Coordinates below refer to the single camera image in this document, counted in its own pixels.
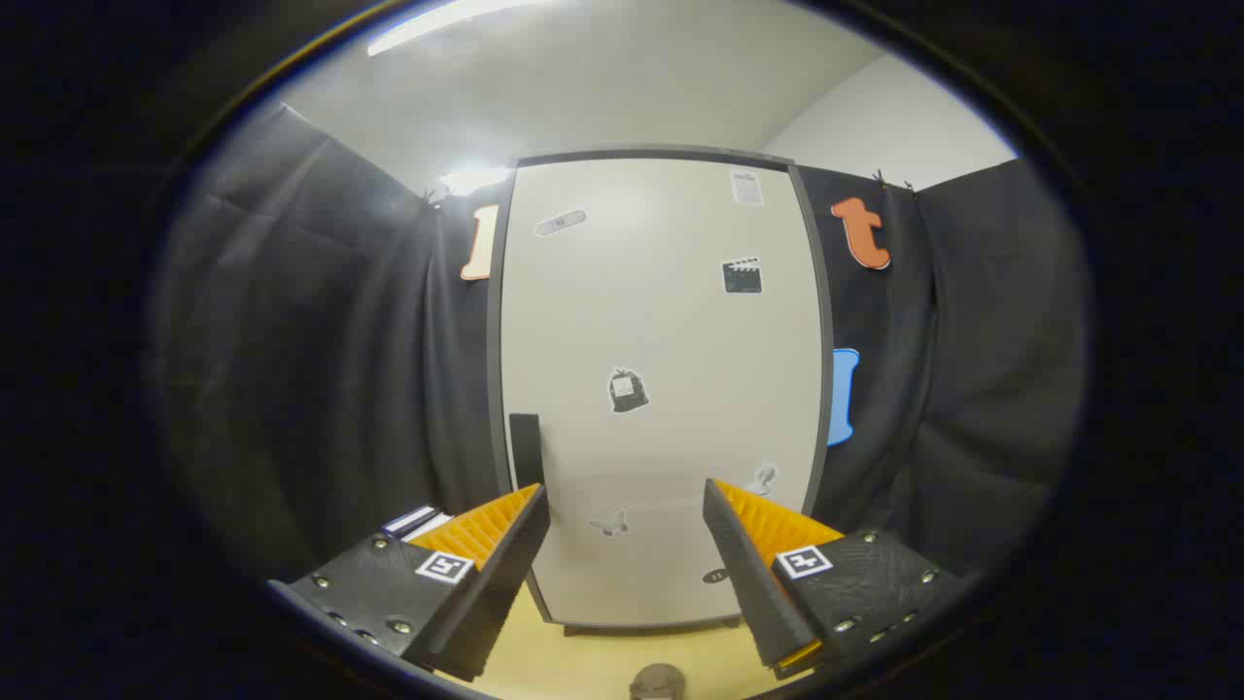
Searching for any black backdrop cloth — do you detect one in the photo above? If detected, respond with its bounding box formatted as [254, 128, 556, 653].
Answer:
[146, 97, 1089, 584]

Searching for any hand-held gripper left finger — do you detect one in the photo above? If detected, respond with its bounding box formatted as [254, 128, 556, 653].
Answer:
[267, 482, 552, 683]

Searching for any grey shoe cabinet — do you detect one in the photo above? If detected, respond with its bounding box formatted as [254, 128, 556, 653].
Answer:
[485, 145, 838, 639]

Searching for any blue spine book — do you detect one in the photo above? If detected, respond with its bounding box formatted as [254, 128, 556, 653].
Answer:
[381, 504, 440, 538]

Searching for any brown fuzzy shoe with bow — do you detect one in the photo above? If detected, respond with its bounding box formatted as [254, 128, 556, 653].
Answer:
[629, 663, 687, 700]

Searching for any black door handle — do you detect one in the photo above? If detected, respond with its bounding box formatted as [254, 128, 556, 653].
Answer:
[508, 413, 546, 489]

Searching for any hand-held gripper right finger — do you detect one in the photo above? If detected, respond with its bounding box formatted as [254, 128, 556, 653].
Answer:
[703, 478, 975, 680]

